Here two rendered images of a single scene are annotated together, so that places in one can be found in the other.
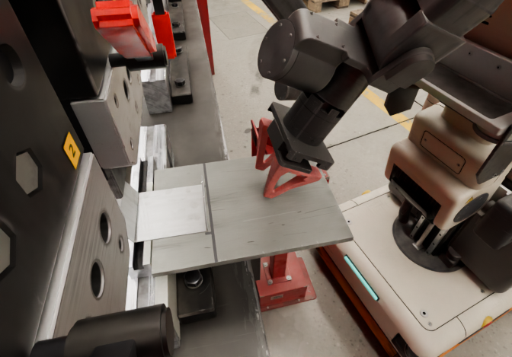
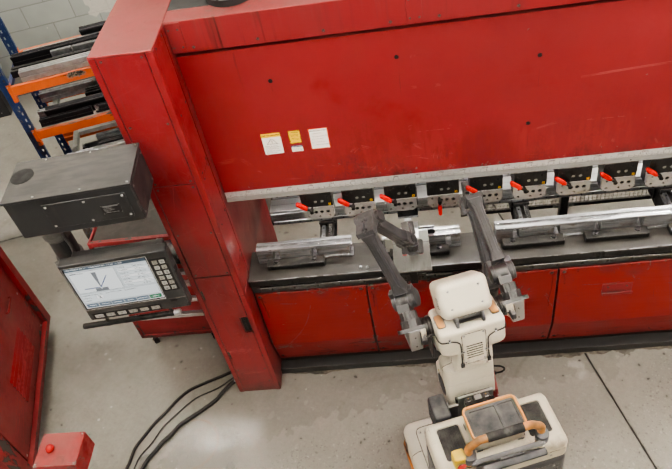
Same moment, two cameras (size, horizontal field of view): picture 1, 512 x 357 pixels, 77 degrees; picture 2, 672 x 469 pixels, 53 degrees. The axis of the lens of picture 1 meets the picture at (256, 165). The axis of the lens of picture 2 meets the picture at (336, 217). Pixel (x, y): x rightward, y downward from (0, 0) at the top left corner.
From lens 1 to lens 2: 3.14 m
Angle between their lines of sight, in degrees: 72
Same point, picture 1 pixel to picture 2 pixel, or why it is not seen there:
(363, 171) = not seen: outside the picture
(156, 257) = not seen: hidden behind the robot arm
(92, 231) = (366, 205)
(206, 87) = (519, 255)
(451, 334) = (412, 443)
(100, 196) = (371, 204)
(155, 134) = (453, 230)
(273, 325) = not seen: hidden behind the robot
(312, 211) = (404, 265)
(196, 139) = (472, 252)
